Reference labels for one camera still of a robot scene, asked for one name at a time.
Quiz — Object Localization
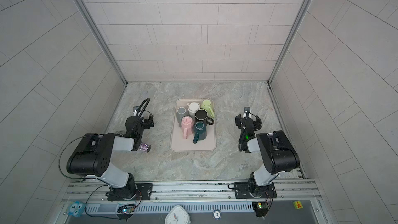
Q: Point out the round blue badge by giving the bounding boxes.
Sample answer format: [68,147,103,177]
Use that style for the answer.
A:
[212,209,221,220]

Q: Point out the beige plastic tray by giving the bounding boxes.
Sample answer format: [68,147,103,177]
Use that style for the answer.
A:
[170,99,217,152]

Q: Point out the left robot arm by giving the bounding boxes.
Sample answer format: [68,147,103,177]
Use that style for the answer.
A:
[65,98,154,201]

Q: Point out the white mug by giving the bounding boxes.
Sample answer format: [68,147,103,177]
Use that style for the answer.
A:
[187,102,201,120]

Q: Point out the right circuit board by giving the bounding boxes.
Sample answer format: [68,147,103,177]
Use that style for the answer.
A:
[252,201,270,217]

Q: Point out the circuit board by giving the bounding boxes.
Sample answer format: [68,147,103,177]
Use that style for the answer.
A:
[117,204,136,215]
[252,201,270,217]

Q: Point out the pink mug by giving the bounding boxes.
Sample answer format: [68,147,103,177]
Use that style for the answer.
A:
[181,116,194,139]

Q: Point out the grey mug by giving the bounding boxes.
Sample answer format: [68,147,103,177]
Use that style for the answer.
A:
[176,107,189,128]

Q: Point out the blue tag block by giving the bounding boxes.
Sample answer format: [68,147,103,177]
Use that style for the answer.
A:
[67,201,86,217]

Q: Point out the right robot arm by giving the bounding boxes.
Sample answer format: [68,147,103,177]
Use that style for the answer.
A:
[233,113,300,199]

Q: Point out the white kitchen timer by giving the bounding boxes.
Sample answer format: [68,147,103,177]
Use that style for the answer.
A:
[164,205,191,224]

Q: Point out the left circuit board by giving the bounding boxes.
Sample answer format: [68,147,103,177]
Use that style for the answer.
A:
[117,204,136,215]

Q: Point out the yellow sticker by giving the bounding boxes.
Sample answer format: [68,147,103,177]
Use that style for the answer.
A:
[293,201,304,209]

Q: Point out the aluminium mounting rail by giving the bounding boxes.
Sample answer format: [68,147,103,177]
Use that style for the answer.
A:
[61,178,321,203]

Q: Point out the dark green mug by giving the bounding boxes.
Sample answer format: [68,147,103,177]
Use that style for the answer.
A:
[193,121,207,144]

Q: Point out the black mug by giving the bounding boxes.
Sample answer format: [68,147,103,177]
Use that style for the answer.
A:
[194,109,214,125]

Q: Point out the light green mug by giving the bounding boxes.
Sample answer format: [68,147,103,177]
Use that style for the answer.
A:
[201,99,215,118]

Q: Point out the purple glitter tube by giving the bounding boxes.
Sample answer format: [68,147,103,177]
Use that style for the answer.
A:
[139,142,151,152]

